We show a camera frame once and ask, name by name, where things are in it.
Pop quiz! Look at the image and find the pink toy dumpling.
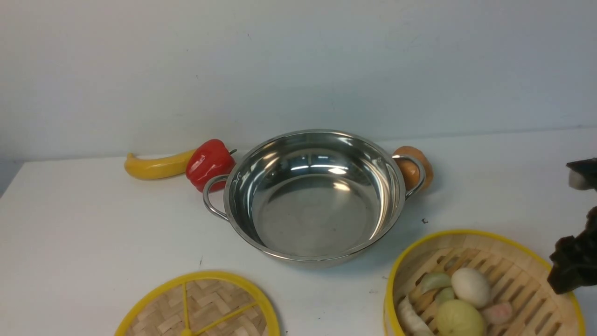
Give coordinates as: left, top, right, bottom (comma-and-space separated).
481, 301, 514, 325

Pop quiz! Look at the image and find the white toy dumpling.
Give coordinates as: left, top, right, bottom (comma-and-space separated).
396, 296, 434, 336

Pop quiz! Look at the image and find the small green toy dumpling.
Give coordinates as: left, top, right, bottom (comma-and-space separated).
435, 287, 456, 307

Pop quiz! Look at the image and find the yellow bamboo steamer basket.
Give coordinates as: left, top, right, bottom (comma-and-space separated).
383, 230, 588, 336

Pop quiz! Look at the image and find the yellow bamboo steamer lid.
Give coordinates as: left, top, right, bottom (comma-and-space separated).
115, 270, 281, 336

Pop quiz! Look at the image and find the yellow toy banana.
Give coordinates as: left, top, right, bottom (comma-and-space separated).
124, 149, 195, 181

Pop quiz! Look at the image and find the white toy egg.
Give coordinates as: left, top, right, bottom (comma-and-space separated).
451, 268, 491, 309

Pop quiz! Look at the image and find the orange toy fruit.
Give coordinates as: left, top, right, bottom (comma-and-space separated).
393, 146, 434, 192

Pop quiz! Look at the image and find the red toy bell pepper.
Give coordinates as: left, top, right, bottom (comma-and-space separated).
185, 140, 236, 193

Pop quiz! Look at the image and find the stainless steel pot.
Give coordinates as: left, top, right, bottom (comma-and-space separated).
203, 129, 426, 268

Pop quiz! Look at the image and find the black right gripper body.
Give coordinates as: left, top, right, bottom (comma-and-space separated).
547, 158, 597, 295

